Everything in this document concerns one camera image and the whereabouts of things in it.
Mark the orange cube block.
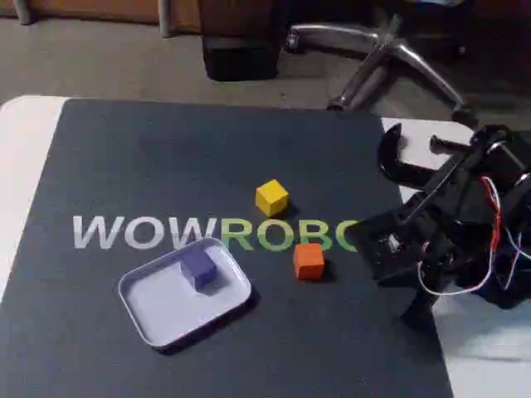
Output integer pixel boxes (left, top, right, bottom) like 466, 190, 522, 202
292, 242, 325, 280

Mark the yellow cube block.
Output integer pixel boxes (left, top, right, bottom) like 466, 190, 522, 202
255, 178, 290, 218

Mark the pale metal rectangular tray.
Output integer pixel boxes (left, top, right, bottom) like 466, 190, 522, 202
118, 237, 253, 347

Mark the black table clamp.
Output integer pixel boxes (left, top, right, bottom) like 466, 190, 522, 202
375, 123, 475, 196

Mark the chrome office chair base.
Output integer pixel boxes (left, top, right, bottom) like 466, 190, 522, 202
285, 12, 479, 126

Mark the purple cube block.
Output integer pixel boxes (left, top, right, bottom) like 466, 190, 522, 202
179, 250, 217, 291

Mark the black box on floor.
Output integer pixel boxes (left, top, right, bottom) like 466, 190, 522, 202
202, 35, 280, 82

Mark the dark brown wooden cabinet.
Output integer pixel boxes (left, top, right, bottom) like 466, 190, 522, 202
197, 0, 288, 41

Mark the black WOWROBO printed mat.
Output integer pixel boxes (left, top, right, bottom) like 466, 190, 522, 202
0, 98, 455, 398

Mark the grey metal furniture leg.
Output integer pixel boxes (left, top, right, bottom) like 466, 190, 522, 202
158, 0, 175, 39
12, 0, 34, 26

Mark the white looped servo wire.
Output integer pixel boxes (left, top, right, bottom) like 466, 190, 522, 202
416, 255, 493, 296

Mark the black square camera board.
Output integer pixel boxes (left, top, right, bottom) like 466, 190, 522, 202
351, 210, 421, 288

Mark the black camera cable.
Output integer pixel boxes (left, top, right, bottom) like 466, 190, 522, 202
402, 147, 476, 221

